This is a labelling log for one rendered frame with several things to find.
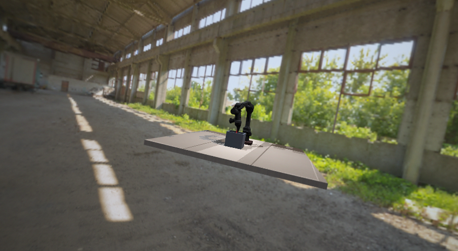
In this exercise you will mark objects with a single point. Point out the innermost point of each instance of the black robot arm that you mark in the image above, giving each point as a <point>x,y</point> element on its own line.
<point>236,110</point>

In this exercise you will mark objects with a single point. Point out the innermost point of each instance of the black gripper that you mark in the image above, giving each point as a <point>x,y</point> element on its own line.
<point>238,122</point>

